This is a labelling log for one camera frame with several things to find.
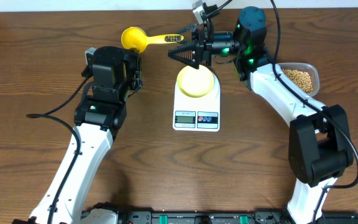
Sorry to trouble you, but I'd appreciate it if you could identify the yellow plastic measuring scoop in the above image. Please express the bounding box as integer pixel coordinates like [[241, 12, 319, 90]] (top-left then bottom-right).
[[121, 27, 184, 53]]

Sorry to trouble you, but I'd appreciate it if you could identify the soybeans pile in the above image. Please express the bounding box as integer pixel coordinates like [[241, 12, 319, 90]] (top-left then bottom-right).
[[283, 69, 314, 93]]

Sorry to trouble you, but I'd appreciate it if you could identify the pale yellow bowl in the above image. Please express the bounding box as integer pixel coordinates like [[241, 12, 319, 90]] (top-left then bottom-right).
[[177, 65, 214, 98]]

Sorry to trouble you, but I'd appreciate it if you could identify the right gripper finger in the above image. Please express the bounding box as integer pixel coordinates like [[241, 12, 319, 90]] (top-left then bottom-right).
[[175, 22, 198, 35], [168, 43, 200, 69]]

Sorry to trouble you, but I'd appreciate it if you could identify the clear plastic container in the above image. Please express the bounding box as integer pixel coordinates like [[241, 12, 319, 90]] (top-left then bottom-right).
[[279, 62, 320, 97]]

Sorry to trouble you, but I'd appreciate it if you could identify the white digital kitchen scale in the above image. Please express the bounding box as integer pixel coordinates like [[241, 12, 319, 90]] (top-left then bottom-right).
[[172, 72, 221, 132]]

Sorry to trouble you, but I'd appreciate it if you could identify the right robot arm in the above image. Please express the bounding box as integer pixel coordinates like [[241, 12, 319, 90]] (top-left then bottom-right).
[[168, 1, 358, 223]]

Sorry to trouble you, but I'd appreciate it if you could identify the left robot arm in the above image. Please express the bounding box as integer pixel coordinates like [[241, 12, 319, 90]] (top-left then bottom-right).
[[26, 46, 142, 223]]

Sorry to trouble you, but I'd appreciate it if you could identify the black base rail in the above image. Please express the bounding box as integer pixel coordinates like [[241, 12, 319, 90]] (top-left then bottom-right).
[[116, 210, 358, 224]]

